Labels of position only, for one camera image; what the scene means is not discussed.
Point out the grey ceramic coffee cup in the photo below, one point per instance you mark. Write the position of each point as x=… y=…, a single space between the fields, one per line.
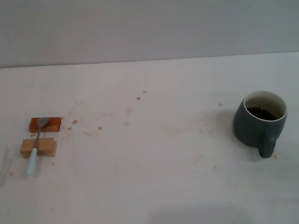
x=249 y=130

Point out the dark orange wooden block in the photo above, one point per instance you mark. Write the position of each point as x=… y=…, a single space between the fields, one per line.
x=54 y=124

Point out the light tan wooden block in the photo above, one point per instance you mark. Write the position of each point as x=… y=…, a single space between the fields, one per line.
x=48 y=146

